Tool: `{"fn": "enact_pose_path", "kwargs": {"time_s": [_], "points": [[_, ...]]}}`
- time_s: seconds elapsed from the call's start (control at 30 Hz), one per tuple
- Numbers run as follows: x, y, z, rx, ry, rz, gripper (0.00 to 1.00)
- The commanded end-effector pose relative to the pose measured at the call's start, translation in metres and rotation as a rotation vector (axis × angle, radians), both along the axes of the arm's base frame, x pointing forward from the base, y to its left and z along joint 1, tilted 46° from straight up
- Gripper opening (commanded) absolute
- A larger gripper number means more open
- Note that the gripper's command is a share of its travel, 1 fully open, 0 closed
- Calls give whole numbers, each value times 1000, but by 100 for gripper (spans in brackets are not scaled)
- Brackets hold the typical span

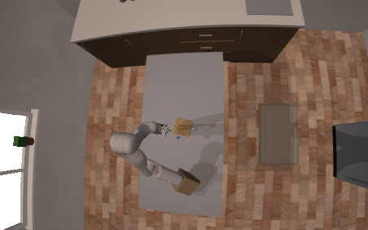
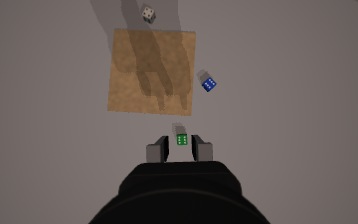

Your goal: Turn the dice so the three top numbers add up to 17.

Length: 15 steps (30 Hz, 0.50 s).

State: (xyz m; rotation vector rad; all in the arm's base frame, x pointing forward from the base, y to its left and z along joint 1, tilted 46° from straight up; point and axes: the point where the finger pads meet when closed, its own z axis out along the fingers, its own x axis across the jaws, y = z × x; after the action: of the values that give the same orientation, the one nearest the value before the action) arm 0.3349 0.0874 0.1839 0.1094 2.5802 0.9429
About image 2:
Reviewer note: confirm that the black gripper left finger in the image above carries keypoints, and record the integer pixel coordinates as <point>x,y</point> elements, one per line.
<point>159,151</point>

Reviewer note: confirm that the white die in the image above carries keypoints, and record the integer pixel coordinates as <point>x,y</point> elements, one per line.
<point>149,15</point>

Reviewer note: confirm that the blue die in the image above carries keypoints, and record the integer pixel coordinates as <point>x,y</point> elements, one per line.
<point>208,84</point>

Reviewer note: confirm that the tan square mat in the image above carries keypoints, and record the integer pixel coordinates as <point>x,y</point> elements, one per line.
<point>152,72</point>

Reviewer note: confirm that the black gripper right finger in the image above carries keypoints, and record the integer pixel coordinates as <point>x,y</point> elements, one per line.
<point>202,151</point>

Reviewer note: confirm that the green die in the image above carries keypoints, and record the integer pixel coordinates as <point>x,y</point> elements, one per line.
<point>181,139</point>

